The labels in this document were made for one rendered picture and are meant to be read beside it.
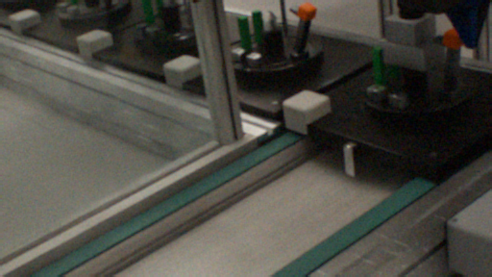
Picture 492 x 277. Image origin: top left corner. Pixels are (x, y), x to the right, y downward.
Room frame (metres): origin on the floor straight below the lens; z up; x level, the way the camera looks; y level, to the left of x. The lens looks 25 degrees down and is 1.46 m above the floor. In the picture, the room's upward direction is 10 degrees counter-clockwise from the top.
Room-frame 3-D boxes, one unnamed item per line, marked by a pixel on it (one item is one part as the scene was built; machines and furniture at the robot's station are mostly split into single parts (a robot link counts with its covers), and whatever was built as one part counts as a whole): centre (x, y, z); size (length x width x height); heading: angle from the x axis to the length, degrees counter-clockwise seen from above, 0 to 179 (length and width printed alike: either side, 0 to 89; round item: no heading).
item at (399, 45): (1.00, -0.27, 1.06); 0.08 x 0.04 x 0.07; 36
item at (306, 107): (1.01, -0.14, 0.97); 0.05 x 0.05 x 0.04; 36
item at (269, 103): (1.20, -0.13, 1.01); 0.24 x 0.24 x 0.13; 36
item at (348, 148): (0.92, -0.17, 0.95); 0.01 x 0.01 x 0.04; 36
